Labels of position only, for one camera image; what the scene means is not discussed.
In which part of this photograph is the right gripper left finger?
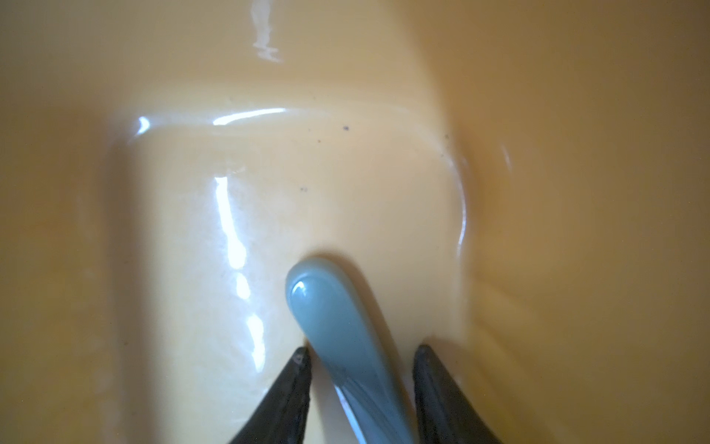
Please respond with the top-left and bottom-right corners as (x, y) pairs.
(230, 347), (312, 444)

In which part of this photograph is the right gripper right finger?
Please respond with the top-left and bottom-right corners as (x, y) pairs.
(412, 344), (500, 444)

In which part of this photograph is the grey green folding knife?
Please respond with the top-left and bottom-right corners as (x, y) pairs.
(286, 257), (418, 443)

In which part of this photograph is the yellow plastic storage tray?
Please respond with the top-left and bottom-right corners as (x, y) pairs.
(1, 1), (709, 443)

